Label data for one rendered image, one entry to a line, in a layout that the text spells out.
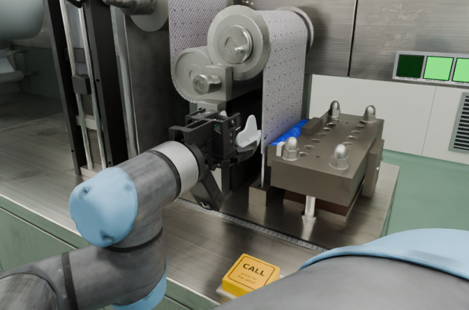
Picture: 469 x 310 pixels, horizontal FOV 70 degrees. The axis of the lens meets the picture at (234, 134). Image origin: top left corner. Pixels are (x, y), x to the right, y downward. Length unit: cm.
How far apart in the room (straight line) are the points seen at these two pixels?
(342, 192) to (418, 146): 283
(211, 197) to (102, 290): 21
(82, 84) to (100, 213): 52
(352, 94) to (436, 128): 77
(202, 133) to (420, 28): 63
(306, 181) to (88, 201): 43
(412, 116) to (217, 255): 291
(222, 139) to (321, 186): 25
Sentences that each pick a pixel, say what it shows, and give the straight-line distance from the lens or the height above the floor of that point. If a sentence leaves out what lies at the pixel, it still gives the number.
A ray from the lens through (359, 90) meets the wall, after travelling 339.
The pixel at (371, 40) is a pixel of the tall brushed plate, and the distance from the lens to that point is 95.
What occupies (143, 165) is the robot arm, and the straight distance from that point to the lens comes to 41.
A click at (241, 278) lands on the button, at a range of 57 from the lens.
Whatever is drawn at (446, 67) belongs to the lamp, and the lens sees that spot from 94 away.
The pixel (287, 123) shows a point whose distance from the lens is 84.
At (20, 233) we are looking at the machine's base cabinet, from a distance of 108.
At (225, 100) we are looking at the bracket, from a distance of 70.
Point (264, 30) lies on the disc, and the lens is 67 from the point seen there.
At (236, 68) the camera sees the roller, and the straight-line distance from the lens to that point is 71.
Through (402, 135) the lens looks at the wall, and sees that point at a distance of 345.
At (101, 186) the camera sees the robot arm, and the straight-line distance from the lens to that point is 38.
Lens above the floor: 132
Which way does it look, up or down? 21 degrees down
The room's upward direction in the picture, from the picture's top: straight up
